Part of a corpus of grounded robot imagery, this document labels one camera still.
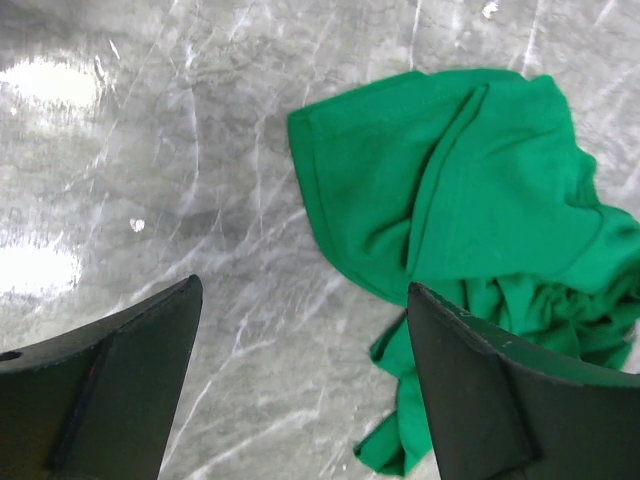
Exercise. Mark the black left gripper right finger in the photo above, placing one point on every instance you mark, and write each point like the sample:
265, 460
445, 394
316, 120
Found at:
500, 407

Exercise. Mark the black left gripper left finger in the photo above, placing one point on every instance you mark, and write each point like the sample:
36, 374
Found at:
99, 401

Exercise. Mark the green t shirt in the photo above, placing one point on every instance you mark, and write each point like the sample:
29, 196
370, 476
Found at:
471, 184

